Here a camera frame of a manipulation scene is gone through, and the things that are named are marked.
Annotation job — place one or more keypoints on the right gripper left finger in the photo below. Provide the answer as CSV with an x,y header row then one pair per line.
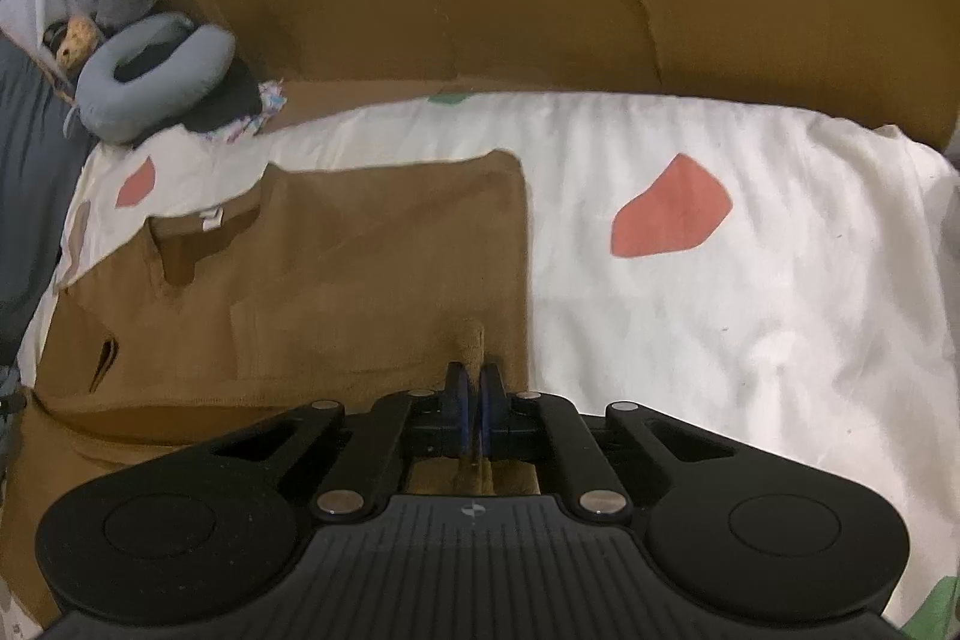
x,y
381,446

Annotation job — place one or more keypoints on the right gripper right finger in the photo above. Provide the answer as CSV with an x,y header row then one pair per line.
x,y
548,432

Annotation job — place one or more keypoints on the brown t-shirt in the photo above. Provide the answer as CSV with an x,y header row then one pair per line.
x,y
345,285

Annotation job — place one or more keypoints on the dark grey pillow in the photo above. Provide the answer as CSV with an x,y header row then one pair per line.
x,y
40,167

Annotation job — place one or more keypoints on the blue-grey neck pillow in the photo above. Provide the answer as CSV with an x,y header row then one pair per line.
x,y
117,111

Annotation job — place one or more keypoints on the cream bear print blanket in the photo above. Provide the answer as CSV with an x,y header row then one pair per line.
x,y
772,274

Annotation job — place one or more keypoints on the small plush bear toy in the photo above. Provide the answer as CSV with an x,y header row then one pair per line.
x,y
72,42

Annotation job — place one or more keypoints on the black cloth under neck pillow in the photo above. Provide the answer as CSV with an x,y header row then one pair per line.
x,y
236,95

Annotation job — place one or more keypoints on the pastel patterned cloth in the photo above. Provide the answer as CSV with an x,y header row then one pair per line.
x,y
272,100

